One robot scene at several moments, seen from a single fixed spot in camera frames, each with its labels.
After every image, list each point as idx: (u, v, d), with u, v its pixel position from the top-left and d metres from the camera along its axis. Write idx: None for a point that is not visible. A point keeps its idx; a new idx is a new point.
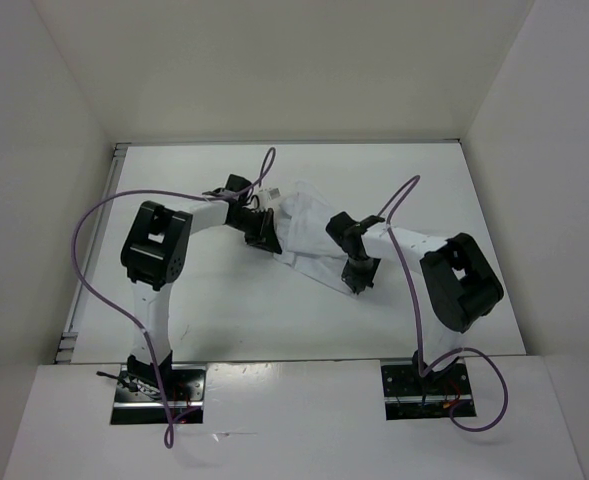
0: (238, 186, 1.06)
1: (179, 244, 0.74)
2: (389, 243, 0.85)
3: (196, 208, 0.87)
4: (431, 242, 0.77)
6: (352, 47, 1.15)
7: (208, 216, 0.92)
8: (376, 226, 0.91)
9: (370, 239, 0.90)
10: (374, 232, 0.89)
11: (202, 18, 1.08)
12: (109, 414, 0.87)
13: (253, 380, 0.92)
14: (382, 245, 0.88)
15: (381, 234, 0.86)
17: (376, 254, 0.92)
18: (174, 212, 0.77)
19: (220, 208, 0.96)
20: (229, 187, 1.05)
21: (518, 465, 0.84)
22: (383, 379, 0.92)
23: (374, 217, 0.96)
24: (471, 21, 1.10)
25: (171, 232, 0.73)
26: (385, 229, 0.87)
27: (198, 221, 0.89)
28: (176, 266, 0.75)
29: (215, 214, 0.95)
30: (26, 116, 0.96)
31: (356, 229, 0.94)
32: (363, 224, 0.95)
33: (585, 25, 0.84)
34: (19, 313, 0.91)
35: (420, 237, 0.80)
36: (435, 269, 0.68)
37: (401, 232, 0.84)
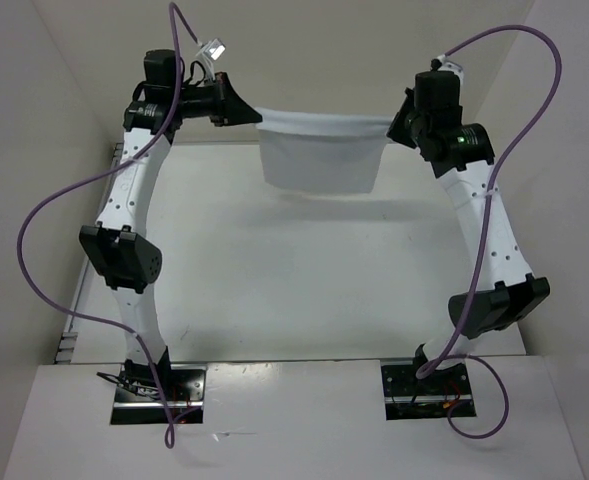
0: (163, 78, 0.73)
1: (143, 255, 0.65)
2: (476, 210, 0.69)
3: (136, 197, 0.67)
4: (513, 259, 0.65)
6: (351, 46, 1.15)
7: (153, 170, 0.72)
8: (482, 171, 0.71)
9: (459, 181, 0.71)
10: (469, 185, 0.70)
11: (203, 19, 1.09)
12: (109, 414, 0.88)
13: (253, 379, 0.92)
14: (463, 200, 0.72)
15: (473, 196, 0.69)
17: (449, 191, 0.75)
18: (114, 230, 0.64)
19: (159, 145, 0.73)
20: (149, 81, 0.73)
21: (518, 466, 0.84)
22: (383, 380, 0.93)
23: (487, 145, 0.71)
24: (470, 21, 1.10)
25: (127, 254, 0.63)
26: (482, 192, 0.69)
27: (146, 199, 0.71)
28: (153, 265, 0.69)
29: (158, 155, 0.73)
30: (27, 116, 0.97)
31: (454, 139, 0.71)
32: (467, 139, 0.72)
33: (584, 26, 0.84)
34: (19, 314, 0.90)
35: (509, 246, 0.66)
36: (493, 303, 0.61)
37: (496, 213, 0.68)
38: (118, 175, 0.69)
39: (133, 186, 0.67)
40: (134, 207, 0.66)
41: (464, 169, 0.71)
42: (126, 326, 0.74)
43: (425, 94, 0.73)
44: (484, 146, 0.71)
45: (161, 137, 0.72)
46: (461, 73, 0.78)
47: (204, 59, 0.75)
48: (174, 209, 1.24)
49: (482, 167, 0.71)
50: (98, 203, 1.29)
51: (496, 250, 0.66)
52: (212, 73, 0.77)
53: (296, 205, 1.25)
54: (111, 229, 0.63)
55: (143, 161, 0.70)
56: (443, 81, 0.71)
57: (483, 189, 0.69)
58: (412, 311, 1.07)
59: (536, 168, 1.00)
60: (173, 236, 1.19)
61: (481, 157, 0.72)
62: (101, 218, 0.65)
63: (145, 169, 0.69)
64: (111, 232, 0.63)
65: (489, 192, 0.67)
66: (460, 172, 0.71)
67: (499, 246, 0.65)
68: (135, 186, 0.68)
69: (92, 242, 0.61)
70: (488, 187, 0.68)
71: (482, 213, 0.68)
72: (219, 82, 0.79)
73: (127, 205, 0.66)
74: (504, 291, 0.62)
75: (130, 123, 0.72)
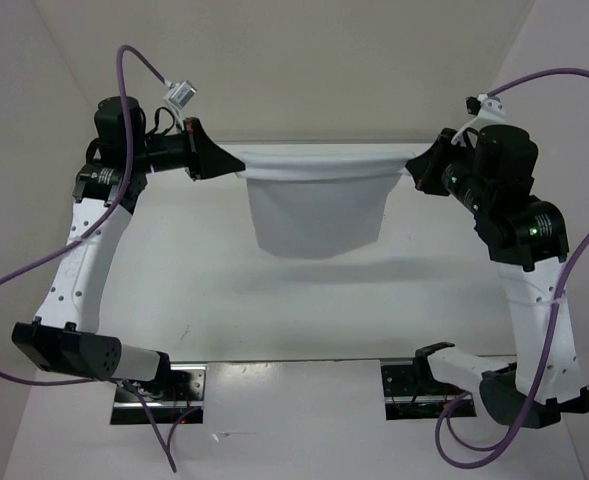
0: (118, 137, 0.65)
1: (93, 354, 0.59)
2: (541, 318, 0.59)
3: (83, 286, 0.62)
4: (572, 373, 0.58)
6: (351, 46, 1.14)
7: (107, 247, 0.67)
8: (552, 272, 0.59)
9: (524, 280, 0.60)
10: (534, 288, 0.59)
11: (202, 19, 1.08)
12: (109, 414, 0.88)
13: (253, 380, 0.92)
14: (523, 300, 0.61)
15: (538, 303, 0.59)
17: (504, 279, 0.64)
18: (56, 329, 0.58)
19: (115, 217, 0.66)
20: (106, 141, 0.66)
21: (519, 467, 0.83)
22: (383, 380, 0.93)
23: (562, 232, 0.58)
24: (469, 21, 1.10)
25: (71, 357, 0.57)
26: (549, 297, 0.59)
27: (98, 281, 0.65)
28: (110, 357, 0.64)
29: (115, 229, 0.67)
30: (27, 117, 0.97)
31: (527, 233, 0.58)
32: (540, 228, 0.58)
33: (585, 25, 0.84)
34: (19, 315, 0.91)
35: (569, 355, 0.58)
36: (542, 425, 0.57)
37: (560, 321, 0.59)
38: (64, 257, 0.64)
39: (80, 274, 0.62)
40: (81, 297, 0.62)
41: (532, 269, 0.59)
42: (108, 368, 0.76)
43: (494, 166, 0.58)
44: (557, 235, 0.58)
45: (117, 209, 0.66)
46: (502, 110, 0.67)
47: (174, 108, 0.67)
48: (174, 210, 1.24)
49: (553, 265, 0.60)
50: None
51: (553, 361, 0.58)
52: (182, 123, 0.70)
53: None
54: (53, 329, 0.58)
55: (93, 241, 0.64)
56: (524, 155, 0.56)
57: (551, 293, 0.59)
58: (413, 312, 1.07)
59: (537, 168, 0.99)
60: (173, 237, 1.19)
61: (553, 250, 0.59)
62: (41, 311, 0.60)
63: (96, 249, 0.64)
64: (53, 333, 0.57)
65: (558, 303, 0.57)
66: (527, 272, 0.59)
67: (560, 359, 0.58)
68: (83, 273, 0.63)
69: (28, 348, 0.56)
70: (557, 295, 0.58)
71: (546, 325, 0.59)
72: (190, 132, 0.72)
73: (72, 296, 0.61)
74: (555, 409, 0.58)
75: (81, 193, 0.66)
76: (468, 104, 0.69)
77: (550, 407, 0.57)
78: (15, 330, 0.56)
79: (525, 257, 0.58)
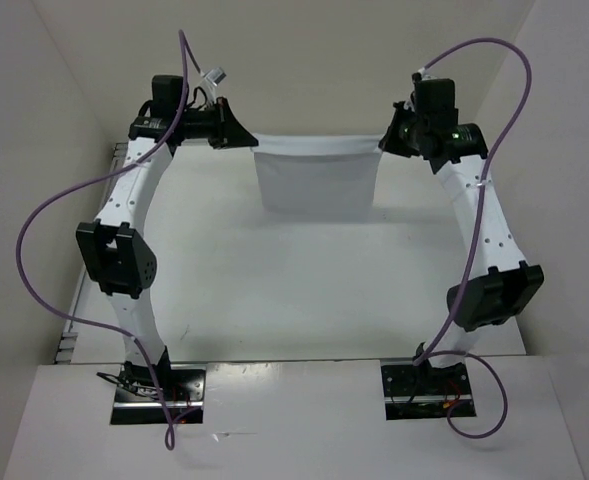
0: (169, 94, 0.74)
1: (140, 255, 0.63)
2: (471, 200, 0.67)
3: (136, 196, 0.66)
4: (507, 246, 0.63)
6: (351, 46, 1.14)
7: (154, 177, 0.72)
8: (476, 164, 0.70)
9: (453, 173, 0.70)
10: (462, 176, 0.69)
11: (202, 19, 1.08)
12: (109, 414, 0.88)
13: (254, 379, 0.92)
14: (458, 192, 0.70)
15: (468, 187, 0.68)
17: (445, 187, 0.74)
18: (113, 227, 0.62)
19: (162, 153, 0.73)
20: (156, 97, 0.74)
21: (518, 466, 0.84)
22: (383, 379, 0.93)
23: (481, 141, 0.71)
24: (468, 22, 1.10)
25: (125, 252, 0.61)
26: (475, 183, 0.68)
27: (145, 201, 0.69)
28: (149, 268, 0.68)
29: (160, 164, 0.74)
30: (27, 117, 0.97)
31: (447, 135, 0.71)
32: (462, 137, 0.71)
33: (584, 26, 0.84)
34: (18, 315, 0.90)
35: (503, 232, 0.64)
36: (484, 289, 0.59)
37: (490, 203, 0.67)
38: (120, 177, 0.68)
39: (134, 188, 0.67)
40: (134, 206, 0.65)
41: (458, 162, 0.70)
42: (124, 330, 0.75)
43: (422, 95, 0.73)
44: (478, 142, 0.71)
45: (165, 146, 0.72)
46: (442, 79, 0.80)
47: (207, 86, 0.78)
48: (174, 210, 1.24)
49: (477, 161, 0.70)
50: (96, 204, 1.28)
51: (489, 238, 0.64)
52: (213, 97, 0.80)
53: None
54: (108, 227, 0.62)
55: (145, 165, 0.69)
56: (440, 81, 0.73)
57: (477, 180, 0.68)
58: (413, 311, 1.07)
59: (537, 168, 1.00)
60: (173, 236, 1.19)
61: (475, 152, 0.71)
62: (99, 215, 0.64)
63: (147, 173, 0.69)
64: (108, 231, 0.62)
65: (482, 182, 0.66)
66: (455, 166, 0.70)
67: (492, 233, 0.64)
68: (137, 186, 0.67)
69: (88, 240, 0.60)
70: (481, 178, 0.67)
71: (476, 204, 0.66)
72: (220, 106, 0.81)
73: (127, 204, 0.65)
74: (497, 278, 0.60)
75: (134, 133, 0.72)
76: (413, 79, 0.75)
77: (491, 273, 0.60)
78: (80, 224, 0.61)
79: (447, 153, 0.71)
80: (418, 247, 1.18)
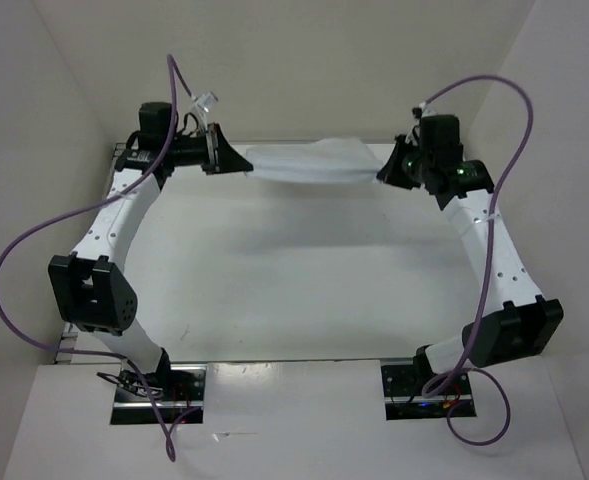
0: (154, 127, 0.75)
1: (118, 291, 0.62)
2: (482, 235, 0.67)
3: (117, 228, 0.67)
4: (521, 280, 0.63)
6: (352, 46, 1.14)
7: (138, 210, 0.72)
8: (483, 197, 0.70)
9: (462, 208, 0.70)
10: (471, 210, 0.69)
11: (202, 19, 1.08)
12: (109, 414, 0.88)
13: (253, 379, 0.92)
14: (466, 227, 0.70)
15: (477, 221, 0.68)
17: (451, 220, 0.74)
18: (90, 260, 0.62)
19: (148, 186, 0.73)
20: (142, 132, 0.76)
21: (519, 467, 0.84)
22: (383, 379, 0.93)
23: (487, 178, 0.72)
24: (468, 22, 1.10)
25: (100, 286, 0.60)
26: (484, 217, 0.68)
27: (127, 233, 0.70)
28: (128, 307, 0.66)
29: (144, 197, 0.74)
30: (27, 117, 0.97)
31: (452, 171, 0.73)
32: (467, 173, 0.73)
33: (585, 25, 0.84)
34: (18, 315, 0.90)
35: (515, 267, 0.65)
36: (503, 326, 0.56)
37: (500, 237, 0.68)
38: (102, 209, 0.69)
39: (115, 220, 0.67)
40: (115, 239, 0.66)
41: (465, 196, 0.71)
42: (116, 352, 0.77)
43: (429, 134, 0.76)
44: (483, 177, 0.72)
45: (150, 179, 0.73)
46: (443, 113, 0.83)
47: (198, 111, 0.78)
48: (174, 210, 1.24)
49: (483, 195, 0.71)
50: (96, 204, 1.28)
51: (502, 271, 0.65)
52: (205, 124, 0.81)
53: (296, 206, 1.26)
54: (85, 260, 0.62)
55: (129, 197, 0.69)
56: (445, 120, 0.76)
57: (485, 214, 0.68)
58: (413, 311, 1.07)
59: (536, 168, 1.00)
60: (174, 235, 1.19)
61: (481, 187, 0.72)
62: (78, 248, 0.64)
63: (131, 206, 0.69)
64: (84, 264, 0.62)
65: (492, 216, 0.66)
66: (462, 200, 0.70)
67: (504, 266, 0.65)
68: (118, 219, 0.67)
69: (61, 274, 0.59)
70: (489, 212, 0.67)
71: (486, 238, 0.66)
72: (212, 131, 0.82)
73: (106, 236, 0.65)
74: (513, 312, 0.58)
75: (121, 165, 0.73)
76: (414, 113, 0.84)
77: (508, 308, 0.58)
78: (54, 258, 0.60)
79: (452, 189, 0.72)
80: (418, 247, 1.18)
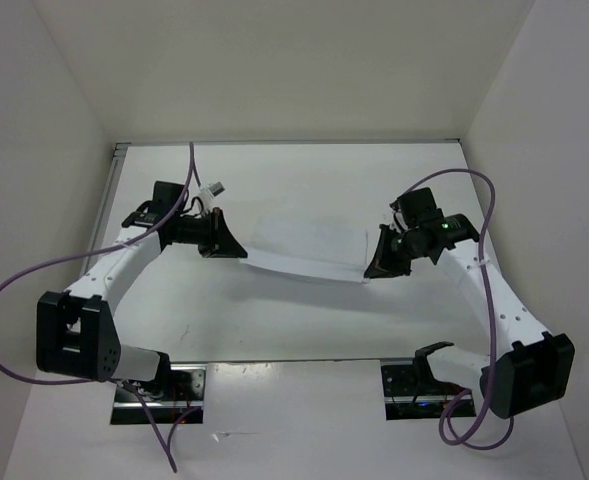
0: (167, 194, 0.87)
1: (104, 335, 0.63)
2: (477, 281, 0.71)
3: (114, 274, 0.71)
4: (524, 318, 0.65)
6: (351, 46, 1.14)
7: (135, 263, 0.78)
8: (470, 247, 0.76)
9: (454, 259, 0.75)
10: (462, 259, 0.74)
11: (202, 19, 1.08)
12: (110, 413, 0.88)
13: (253, 379, 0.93)
14: (462, 277, 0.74)
15: (469, 267, 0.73)
17: (447, 272, 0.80)
18: (83, 298, 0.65)
19: (150, 242, 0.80)
20: (156, 200, 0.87)
21: (519, 467, 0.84)
22: (383, 380, 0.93)
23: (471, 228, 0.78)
24: (468, 21, 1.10)
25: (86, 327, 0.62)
26: (475, 263, 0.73)
27: (121, 281, 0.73)
28: (110, 356, 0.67)
29: (144, 254, 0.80)
30: (27, 117, 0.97)
31: (438, 227, 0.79)
32: (452, 227, 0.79)
33: (586, 24, 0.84)
34: (18, 316, 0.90)
35: (514, 308, 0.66)
36: (517, 367, 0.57)
37: (496, 280, 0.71)
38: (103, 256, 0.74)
39: (113, 266, 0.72)
40: (111, 281, 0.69)
41: (454, 247, 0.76)
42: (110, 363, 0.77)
43: (411, 213, 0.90)
44: (469, 229, 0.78)
45: (152, 236, 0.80)
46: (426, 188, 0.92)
47: (207, 195, 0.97)
48: None
49: (470, 245, 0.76)
50: (96, 204, 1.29)
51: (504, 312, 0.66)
52: (210, 208, 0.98)
53: (296, 206, 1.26)
54: (77, 298, 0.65)
55: (132, 249, 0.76)
56: (418, 195, 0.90)
57: (476, 261, 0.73)
58: (412, 312, 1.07)
59: (536, 168, 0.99)
60: None
61: (467, 237, 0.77)
62: (72, 286, 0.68)
63: (131, 255, 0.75)
64: (75, 302, 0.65)
65: (482, 262, 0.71)
66: (450, 250, 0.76)
67: (506, 307, 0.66)
68: (118, 266, 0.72)
69: (50, 312, 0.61)
70: (480, 258, 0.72)
71: (482, 283, 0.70)
72: (215, 216, 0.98)
73: (103, 279, 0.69)
74: (525, 352, 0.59)
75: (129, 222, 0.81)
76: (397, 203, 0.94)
77: (519, 350, 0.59)
78: (47, 293, 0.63)
79: (442, 240, 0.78)
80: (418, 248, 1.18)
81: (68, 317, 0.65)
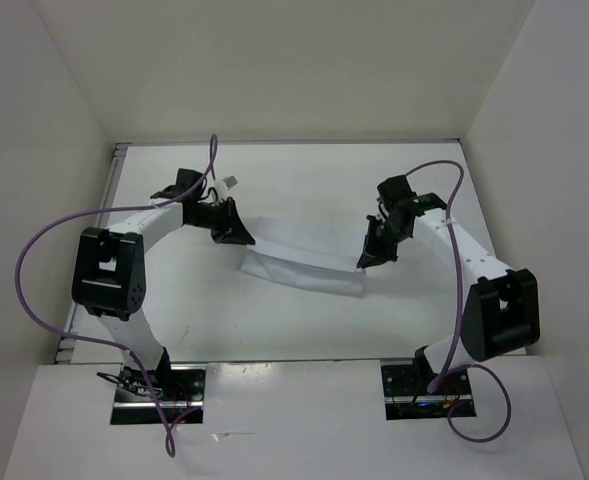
0: (189, 179, 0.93)
1: (135, 267, 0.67)
2: (445, 237, 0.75)
3: (147, 222, 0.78)
4: (489, 260, 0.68)
6: (351, 46, 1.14)
7: (161, 226, 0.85)
8: (437, 212, 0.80)
9: (424, 224, 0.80)
10: (431, 221, 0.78)
11: (202, 19, 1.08)
12: (109, 414, 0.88)
13: (253, 379, 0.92)
14: (433, 239, 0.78)
15: (437, 228, 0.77)
17: (422, 239, 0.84)
18: (121, 235, 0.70)
19: (175, 210, 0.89)
20: (179, 183, 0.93)
21: (519, 467, 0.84)
22: (383, 379, 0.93)
23: (437, 197, 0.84)
24: (467, 22, 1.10)
25: (123, 256, 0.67)
26: (443, 223, 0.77)
27: (150, 234, 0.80)
28: (138, 293, 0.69)
29: (169, 218, 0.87)
30: (27, 117, 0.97)
31: (409, 201, 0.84)
32: (422, 203, 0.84)
33: (586, 25, 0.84)
34: (19, 315, 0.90)
35: (479, 253, 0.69)
36: (482, 299, 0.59)
37: (462, 235, 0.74)
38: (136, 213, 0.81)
39: (146, 217, 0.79)
40: (144, 227, 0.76)
41: (423, 214, 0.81)
42: (119, 344, 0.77)
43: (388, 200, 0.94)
44: (436, 199, 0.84)
45: (178, 204, 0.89)
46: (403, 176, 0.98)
47: (220, 186, 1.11)
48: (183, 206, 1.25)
49: (438, 211, 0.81)
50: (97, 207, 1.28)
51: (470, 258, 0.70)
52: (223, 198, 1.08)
53: (295, 206, 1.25)
54: (115, 235, 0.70)
55: (161, 210, 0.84)
56: (393, 182, 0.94)
57: (443, 221, 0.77)
58: (412, 312, 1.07)
59: (536, 168, 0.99)
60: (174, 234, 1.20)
61: (435, 206, 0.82)
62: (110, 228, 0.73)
63: (161, 214, 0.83)
64: (113, 239, 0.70)
65: (449, 221, 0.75)
66: (422, 217, 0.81)
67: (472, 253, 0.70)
68: (150, 217, 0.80)
69: (90, 242, 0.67)
70: (446, 218, 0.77)
71: (449, 238, 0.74)
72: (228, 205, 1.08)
73: (137, 223, 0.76)
74: (491, 286, 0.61)
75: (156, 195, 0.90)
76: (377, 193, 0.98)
77: (484, 283, 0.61)
78: (88, 229, 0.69)
79: (414, 212, 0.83)
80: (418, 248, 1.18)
81: (104, 256, 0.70)
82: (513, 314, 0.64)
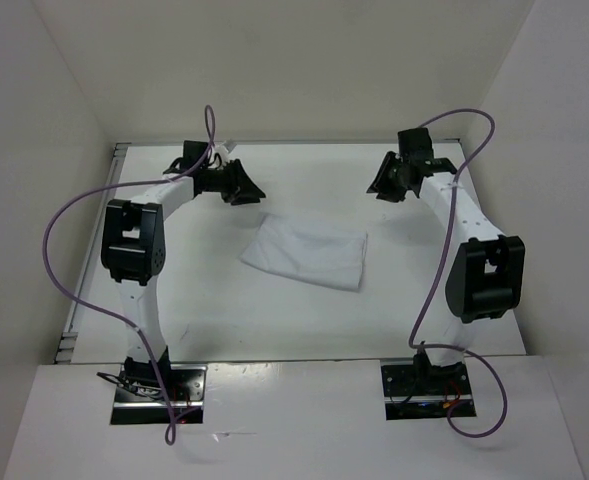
0: (195, 150, 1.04)
1: (157, 233, 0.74)
2: (447, 198, 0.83)
3: (163, 194, 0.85)
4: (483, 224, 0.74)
6: (351, 46, 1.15)
7: (174, 201, 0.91)
8: (446, 176, 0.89)
9: (431, 184, 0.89)
10: (438, 182, 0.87)
11: (202, 19, 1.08)
12: (109, 414, 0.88)
13: (254, 379, 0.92)
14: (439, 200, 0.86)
15: (442, 190, 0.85)
17: (428, 200, 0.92)
18: (142, 205, 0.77)
19: (186, 185, 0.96)
20: (186, 156, 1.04)
21: (518, 467, 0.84)
22: (383, 379, 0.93)
23: (447, 161, 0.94)
24: (467, 22, 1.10)
25: (146, 224, 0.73)
26: (448, 186, 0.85)
27: (167, 206, 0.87)
28: (159, 257, 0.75)
29: (181, 194, 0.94)
30: (27, 117, 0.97)
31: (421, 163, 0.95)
32: (434, 166, 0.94)
33: (586, 26, 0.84)
34: (19, 314, 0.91)
35: (476, 216, 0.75)
36: (469, 257, 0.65)
37: (463, 198, 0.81)
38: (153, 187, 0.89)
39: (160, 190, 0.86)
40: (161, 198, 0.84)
41: (432, 176, 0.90)
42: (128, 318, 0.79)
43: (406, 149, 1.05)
44: (446, 162, 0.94)
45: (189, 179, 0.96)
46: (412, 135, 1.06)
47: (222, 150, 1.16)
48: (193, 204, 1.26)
49: (446, 175, 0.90)
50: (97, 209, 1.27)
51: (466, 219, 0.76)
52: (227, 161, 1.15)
53: (295, 205, 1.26)
54: (135, 207, 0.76)
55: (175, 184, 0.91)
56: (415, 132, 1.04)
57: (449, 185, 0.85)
58: (413, 312, 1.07)
59: (537, 168, 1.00)
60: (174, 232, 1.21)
61: (444, 169, 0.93)
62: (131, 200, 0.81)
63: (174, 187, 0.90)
64: (135, 210, 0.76)
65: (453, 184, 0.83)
66: (430, 178, 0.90)
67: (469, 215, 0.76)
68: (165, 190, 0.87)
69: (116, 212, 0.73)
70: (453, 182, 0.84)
71: (450, 199, 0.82)
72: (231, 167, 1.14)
73: (155, 195, 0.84)
74: (480, 246, 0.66)
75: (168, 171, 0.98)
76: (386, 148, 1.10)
77: (475, 242, 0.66)
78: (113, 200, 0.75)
79: (424, 172, 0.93)
80: (418, 248, 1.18)
81: (126, 225, 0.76)
82: (501, 280, 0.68)
